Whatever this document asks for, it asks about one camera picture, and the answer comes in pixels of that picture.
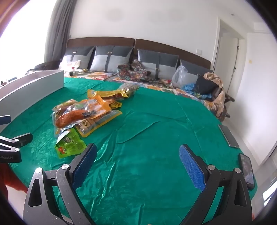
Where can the white door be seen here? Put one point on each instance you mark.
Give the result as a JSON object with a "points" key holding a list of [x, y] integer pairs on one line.
{"points": [[227, 60]]}

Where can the long yellow snack packet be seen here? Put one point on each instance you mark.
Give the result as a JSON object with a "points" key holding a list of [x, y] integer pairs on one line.
{"points": [[97, 93]]}

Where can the floral bed sheet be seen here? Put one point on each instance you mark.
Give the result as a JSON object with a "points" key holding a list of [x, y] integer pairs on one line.
{"points": [[97, 76]]}

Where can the grey storage box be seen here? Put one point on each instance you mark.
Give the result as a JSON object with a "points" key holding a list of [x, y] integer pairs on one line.
{"points": [[26, 86]]}

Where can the dark wooden chair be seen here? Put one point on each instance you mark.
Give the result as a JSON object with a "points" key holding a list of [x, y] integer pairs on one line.
{"points": [[229, 99]]}

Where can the large yellow snack packet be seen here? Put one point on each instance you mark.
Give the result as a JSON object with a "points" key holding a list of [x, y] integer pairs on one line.
{"points": [[103, 118]]}

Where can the person's left forearm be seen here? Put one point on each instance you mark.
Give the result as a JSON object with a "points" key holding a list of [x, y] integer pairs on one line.
{"points": [[14, 179]]}

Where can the clear plastic bag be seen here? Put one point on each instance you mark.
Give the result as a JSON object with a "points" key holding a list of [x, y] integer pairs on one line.
{"points": [[180, 77]]}

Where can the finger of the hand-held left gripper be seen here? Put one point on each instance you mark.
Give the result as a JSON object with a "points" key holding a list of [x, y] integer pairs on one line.
{"points": [[23, 137], [4, 120]]}

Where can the gold bag of brown balls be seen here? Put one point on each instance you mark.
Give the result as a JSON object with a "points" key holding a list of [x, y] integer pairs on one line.
{"points": [[129, 89]]}

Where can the green chicken leg snack packet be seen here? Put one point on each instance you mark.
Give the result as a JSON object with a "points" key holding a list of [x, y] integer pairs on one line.
{"points": [[67, 118]]}

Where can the white plastic bag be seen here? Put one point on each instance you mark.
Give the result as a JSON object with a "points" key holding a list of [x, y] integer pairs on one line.
{"points": [[71, 65]]}

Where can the small yellow snack packet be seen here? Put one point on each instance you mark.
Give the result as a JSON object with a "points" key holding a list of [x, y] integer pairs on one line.
{"points": [[116, 105]]}

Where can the dark patterned blanket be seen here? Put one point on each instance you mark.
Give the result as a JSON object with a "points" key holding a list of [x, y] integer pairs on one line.
{"points": [[132, 72]]}

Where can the black bag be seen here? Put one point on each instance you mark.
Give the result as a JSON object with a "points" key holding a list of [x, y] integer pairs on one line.
{"points": [[204, 85]]}

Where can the dark cloth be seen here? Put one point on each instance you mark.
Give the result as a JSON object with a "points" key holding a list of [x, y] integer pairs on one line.
{"points": [[46, 65]]}

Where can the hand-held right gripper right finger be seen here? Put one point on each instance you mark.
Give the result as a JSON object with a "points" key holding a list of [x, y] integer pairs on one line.
{"points": [[191, 168]]}

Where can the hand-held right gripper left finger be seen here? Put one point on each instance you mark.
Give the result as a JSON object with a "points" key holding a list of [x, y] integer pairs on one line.
{"points": [[84, 166]]}

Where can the white wall switch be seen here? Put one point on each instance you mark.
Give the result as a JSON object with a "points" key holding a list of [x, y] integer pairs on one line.
{"points": [[198, 51]]}

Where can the grey curtain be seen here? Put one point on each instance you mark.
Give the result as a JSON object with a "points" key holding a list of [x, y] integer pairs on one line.
{"points": [[58, 26]]}

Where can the black smartphone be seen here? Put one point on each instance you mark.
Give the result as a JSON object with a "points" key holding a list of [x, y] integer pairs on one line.
{"points": [[246, 171]]}

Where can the clear packet with orange contents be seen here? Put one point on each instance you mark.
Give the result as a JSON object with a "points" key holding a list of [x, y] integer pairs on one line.
{"points": [[63, 106]]}

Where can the grey smartphone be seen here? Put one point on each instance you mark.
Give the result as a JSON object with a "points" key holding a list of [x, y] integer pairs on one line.
{"points": [[228, 136]]}

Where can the small bottle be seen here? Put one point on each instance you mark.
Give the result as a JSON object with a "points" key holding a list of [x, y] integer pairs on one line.
{"points": [[74, 74]]}

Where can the blue cloth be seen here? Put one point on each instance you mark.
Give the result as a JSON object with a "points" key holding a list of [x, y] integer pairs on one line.
{"points": [[189, 87]]}

